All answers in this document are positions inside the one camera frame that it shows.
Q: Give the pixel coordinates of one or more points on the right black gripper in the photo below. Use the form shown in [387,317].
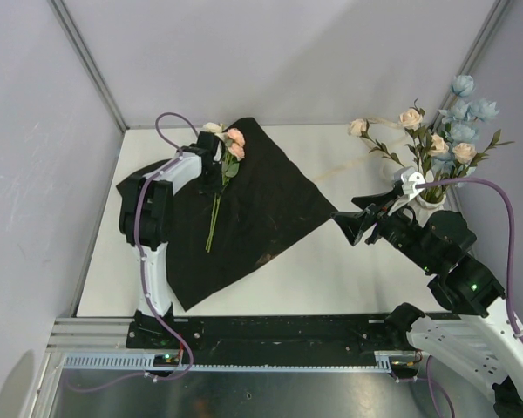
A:
[376,208]

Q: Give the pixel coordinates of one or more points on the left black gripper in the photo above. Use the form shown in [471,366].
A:
[214,187]

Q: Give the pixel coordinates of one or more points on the blue and pink flower bouquet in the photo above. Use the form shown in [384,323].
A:
[229,153]

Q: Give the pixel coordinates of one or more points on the cream small rose spray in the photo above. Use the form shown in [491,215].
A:
[408,141]

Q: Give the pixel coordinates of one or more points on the black wrapping paper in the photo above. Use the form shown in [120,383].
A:
[267,208]

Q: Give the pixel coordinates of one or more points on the single peach rose stem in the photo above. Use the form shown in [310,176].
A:
[467,157]

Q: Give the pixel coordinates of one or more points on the cream ribbon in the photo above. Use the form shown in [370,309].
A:
[357,161]

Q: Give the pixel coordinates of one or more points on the blue flower stem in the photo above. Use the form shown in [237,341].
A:
[461,120]

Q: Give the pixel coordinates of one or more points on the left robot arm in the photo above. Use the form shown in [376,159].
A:
[146,213]

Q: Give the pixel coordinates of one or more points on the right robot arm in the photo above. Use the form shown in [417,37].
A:
[460,284]

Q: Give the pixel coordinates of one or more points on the white ribbed vase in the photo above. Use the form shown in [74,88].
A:
[430,200]

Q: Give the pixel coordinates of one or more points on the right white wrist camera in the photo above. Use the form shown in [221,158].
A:
[406,182]

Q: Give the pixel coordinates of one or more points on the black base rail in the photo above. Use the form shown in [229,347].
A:
[343,340]

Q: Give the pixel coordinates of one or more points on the aluminium frame rails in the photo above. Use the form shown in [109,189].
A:
[199,224]

